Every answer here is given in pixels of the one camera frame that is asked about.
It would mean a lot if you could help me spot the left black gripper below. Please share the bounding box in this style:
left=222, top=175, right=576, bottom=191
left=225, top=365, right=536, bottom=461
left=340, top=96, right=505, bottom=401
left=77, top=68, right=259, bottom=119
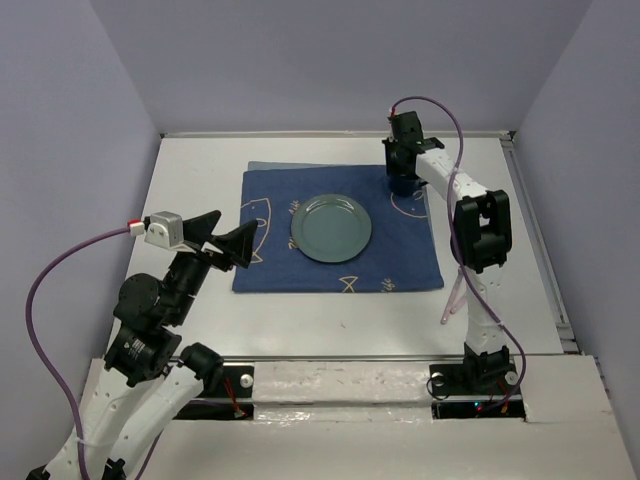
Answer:
left=168, top=208, right=260, bottom=322

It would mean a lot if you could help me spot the dark blue mug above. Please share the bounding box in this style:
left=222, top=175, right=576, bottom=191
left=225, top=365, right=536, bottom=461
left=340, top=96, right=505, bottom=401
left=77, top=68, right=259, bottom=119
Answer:
left=388, top=176, right=426, bottom=198

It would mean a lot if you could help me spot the blue embroidered cloth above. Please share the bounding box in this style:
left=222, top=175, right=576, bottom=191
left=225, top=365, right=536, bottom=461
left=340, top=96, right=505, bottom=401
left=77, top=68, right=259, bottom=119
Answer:
left=232, top=165, right=444, bottom=294

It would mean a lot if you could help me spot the teal ceramic plate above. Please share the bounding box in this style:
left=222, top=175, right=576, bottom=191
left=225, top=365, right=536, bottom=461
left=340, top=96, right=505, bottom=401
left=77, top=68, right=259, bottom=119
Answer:
left=290, top=194, right=373, bottom=264

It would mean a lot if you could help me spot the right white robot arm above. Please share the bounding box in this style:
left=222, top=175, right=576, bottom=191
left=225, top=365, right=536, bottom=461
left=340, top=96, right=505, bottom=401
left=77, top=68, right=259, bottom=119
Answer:
left=383, top=111, right=517, bottom=401

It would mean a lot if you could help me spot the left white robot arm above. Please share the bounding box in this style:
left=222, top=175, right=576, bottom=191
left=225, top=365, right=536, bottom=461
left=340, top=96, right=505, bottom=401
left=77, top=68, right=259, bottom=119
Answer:
left=25, top=210, right=259, bottom=479

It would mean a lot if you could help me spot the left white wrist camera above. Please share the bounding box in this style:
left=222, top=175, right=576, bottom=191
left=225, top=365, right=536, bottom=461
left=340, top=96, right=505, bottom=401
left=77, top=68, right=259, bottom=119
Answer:
left=127, top=211, right=190, bottom=252

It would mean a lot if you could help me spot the pink handled fork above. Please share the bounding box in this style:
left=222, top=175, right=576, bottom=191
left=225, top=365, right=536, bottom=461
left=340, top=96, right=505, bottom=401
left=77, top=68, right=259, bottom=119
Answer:
left=440, top=269, right=463, bottom=325

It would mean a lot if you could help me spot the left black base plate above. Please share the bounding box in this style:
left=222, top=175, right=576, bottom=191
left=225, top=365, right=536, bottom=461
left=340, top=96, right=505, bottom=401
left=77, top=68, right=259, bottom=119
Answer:
left=174, top=363, right=255, bottom=421

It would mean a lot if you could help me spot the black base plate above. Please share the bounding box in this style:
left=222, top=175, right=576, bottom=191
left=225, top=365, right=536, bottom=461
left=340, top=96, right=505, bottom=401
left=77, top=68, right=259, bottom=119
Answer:
left=174, top=363, right=255, bottom=421
left=425, top=363, right=526, bottom=420

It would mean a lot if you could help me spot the pink handled spoon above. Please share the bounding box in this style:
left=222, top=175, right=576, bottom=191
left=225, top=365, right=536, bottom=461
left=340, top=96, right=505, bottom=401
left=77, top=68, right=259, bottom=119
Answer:
left=449, top=294, right=467, bottom=315

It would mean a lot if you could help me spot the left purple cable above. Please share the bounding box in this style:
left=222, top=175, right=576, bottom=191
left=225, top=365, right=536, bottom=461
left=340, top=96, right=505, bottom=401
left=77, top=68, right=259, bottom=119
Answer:
left=24, top=225, right=249, bottom=480

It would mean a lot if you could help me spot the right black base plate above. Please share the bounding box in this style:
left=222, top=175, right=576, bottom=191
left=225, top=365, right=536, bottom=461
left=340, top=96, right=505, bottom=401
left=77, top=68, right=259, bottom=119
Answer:
left=425, top=363, right=526, bottom=420

